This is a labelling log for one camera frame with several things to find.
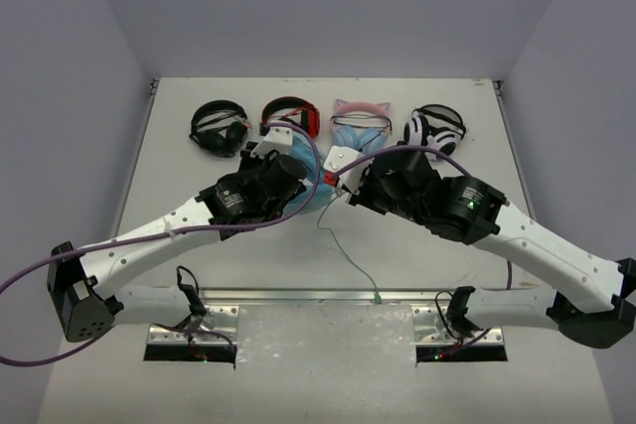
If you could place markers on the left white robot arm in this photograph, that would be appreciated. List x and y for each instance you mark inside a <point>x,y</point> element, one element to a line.
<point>95,290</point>

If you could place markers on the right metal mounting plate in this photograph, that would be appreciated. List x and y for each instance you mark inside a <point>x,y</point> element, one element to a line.
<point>429,331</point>

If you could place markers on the metal mounting plate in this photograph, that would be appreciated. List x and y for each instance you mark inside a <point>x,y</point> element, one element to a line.
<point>219,327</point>
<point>429,331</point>

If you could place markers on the red headphones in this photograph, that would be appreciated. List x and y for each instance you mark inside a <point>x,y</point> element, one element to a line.
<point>294,110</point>

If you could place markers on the pink cat ear headphones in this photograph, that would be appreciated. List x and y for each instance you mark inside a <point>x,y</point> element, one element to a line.
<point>360,125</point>

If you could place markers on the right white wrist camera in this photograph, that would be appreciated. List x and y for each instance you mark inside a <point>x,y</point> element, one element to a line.
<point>345,169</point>

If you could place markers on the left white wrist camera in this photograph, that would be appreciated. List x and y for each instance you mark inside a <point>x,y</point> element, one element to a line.
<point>278,140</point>

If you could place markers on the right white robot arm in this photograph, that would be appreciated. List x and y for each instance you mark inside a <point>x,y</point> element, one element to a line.
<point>583,296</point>

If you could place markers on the large light blue headphones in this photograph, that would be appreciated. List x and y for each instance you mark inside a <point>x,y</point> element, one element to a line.
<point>302,151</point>

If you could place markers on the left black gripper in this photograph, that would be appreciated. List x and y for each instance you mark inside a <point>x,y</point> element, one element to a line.
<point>250,159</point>

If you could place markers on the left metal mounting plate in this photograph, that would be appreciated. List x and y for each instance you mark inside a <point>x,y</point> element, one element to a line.
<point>219,327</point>

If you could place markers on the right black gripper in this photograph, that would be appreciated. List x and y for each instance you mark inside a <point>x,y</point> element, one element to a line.
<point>363,198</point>

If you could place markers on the black white striped headphones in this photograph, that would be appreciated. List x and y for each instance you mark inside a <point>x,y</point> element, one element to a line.
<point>435,126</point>

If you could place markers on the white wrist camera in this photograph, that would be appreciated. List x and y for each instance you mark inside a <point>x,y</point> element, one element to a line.
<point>345,169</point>
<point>278,140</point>

